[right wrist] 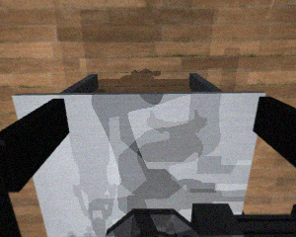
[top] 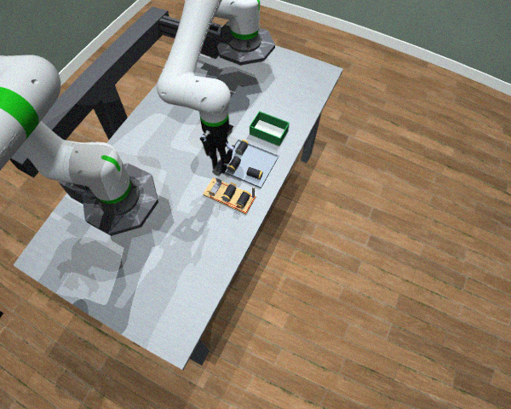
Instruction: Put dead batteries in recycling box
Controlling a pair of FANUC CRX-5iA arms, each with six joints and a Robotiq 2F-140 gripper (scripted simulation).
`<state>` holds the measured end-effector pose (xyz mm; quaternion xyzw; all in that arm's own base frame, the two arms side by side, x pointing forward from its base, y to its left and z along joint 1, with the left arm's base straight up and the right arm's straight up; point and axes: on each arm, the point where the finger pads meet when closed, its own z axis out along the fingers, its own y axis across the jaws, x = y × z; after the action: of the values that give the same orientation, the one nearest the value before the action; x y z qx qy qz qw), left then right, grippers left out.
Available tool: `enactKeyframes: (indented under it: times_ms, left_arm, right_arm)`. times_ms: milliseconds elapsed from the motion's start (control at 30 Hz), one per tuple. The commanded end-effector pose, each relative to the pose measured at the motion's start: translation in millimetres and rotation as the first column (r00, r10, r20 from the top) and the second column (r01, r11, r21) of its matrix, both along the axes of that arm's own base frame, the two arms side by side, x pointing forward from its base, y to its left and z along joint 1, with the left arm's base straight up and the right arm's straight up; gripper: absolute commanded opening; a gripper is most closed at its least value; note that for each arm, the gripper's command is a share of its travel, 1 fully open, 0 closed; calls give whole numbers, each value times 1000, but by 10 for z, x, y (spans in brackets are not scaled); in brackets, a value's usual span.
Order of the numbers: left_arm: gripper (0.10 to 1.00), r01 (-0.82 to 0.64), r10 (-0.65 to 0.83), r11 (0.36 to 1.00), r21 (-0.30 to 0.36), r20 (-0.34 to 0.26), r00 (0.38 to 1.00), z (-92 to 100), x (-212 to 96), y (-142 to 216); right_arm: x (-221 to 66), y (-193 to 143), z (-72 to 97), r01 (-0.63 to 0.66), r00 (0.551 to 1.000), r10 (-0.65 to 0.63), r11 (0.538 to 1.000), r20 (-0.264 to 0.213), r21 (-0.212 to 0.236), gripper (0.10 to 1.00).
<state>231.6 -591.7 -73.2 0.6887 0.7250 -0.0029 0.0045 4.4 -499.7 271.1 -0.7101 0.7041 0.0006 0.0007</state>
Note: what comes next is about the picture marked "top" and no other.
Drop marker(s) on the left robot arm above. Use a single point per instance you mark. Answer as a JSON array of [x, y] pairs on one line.
[[177, 84]]

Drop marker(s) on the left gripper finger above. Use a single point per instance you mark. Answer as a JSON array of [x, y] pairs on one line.
[[225, 157], [208, 151]]

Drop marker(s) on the dark grey battery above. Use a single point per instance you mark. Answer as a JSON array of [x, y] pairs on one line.
[[254, 172], [229, 191], [234, 163], [217, 170], [241, 147], [243, 198]]

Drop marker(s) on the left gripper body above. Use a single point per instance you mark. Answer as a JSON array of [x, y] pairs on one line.
[[218, 140]]

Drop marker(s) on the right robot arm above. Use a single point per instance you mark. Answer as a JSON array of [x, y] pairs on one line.
[[29, 87]]

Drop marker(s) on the tan battery holder board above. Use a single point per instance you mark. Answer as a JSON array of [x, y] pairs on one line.
[[217, 187]]

